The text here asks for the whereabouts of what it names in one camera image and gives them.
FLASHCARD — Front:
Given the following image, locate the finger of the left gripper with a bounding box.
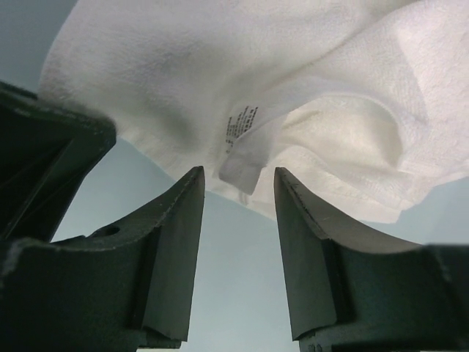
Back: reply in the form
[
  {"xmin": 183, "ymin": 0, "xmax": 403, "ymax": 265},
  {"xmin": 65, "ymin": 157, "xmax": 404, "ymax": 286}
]
[{"xmin": 1, "ymin": 82, "xmax": 117, "ymax": 242}]

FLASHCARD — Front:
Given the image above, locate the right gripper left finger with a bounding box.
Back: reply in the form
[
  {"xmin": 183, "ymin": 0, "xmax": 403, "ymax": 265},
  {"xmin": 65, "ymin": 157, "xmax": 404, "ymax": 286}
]
[{"xmin": 1, "ymin": 166, "xmax": 204, "ymax": 351}]

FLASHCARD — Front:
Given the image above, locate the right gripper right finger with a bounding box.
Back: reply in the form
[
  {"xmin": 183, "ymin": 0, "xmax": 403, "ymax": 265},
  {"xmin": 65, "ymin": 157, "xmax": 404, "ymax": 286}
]
[{"xmin": 274, "ymin": 167, "xmax": 468, "ymax": 351}]

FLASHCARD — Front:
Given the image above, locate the white towel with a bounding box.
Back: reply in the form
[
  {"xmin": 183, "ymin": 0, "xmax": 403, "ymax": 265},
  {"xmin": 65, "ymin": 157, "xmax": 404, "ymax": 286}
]
[{"xmin": 38, "ymin": 1, "xmax": 468, "ymax": 223}]

